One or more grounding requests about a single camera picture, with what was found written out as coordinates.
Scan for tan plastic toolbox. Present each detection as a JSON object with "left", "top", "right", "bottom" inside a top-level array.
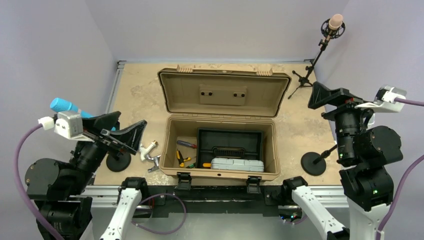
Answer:
[{"left": 157, "top": 67, "right": 292, "bottom": 181}]

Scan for black tripod mic stand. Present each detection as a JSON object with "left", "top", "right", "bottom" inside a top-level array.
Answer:
[{"left": 288, "top": 19, "right": 346, "bottom": 99}]

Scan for yellow black pliers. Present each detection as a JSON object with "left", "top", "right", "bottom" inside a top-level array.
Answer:
[{"left": 176, "top": 149, "right": 192, "bottom": 168}]

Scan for pink microphone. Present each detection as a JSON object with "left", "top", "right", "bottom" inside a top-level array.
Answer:
[{"left": 323, "top": 13, "right": 344, "bottom": 41}]

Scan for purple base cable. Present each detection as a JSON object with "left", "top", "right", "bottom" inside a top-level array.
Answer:
[{"left": 130, "top": 193, "right": 187, "bottom": 236}]

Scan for black toolbox tray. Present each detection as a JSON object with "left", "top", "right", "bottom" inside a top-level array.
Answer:
[{"left": 196, "top": 127, "right": 264, "bottom": 169}]

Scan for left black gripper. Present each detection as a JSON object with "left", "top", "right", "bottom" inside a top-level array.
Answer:
[{"left": 67, "top": 109, "right": 145, "bottom": 193}]

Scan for yellow green screwdriver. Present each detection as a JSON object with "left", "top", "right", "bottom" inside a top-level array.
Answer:
[{"left": 186, "top": 163, "right": 212, "bottom": 169}]

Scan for left black mic stand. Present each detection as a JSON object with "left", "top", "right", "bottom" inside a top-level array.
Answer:
[{"left": 106, "top": 153, "right": 132, "bottom": 173}]

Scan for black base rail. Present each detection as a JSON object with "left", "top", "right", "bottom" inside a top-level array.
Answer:
[{"left": 134, "top": 185, "right": 305, "bottom": 222}]

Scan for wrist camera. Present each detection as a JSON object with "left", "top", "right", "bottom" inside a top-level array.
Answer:
[
  {"left": 54, "top": 111, "right": 87, "bottom": 141},
  {"left": 354, "top": 85, "right": 407, "bottom": 113}
]

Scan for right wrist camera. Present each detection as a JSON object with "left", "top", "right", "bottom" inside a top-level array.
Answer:
[{"left": 354, "top": 85, "right": 407, "bottom": 113}]

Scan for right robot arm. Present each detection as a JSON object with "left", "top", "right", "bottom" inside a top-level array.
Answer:
[{"left": 280, "top": 82, "right": 407, "bottom": 240}]

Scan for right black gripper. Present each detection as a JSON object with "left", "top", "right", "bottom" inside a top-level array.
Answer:
[{"left": 308, "top": 79, "right": 385, "bottom": 160}]

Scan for right black mic stand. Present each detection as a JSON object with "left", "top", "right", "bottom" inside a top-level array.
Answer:
[{"left": 300, "top": 144, "right": 337, "bottom": 176}]

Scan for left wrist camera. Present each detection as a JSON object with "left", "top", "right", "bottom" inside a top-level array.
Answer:
[{"left": 54, "top": 111, "right": 87, "bottom": 141}]

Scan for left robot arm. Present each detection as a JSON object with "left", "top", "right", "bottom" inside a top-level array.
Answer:
[{"left": 24, "top": 110, "right": 147, "bottom": 240}]

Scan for grey plastic bit case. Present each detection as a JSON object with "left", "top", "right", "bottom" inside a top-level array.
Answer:
[{"left": 210, "top": 157, "right": 265, "bottom": 172}]

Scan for blue microphone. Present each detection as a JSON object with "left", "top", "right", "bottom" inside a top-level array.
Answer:
[{"left": 50, "top": 97, "right": 97, "bottom": 118}]

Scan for white chrome faucet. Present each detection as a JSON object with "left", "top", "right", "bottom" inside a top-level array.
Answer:
[{"left": 138, "top": 140, "right": 161, "bottom": 173}]

